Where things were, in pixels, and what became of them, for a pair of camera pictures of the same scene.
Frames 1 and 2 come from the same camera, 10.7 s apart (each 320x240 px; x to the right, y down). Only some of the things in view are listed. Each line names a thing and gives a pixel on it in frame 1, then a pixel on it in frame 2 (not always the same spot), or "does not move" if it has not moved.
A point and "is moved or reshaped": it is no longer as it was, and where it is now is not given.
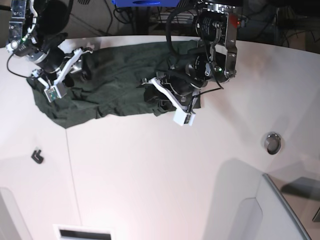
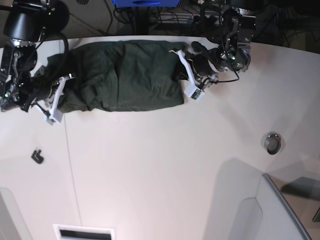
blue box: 143,3 does not move
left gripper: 51,61 → 39,87
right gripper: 182,85 → 203,68
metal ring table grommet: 273,143 does not move
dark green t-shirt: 110,85 is moved or reshaped
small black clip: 40,158 does not move
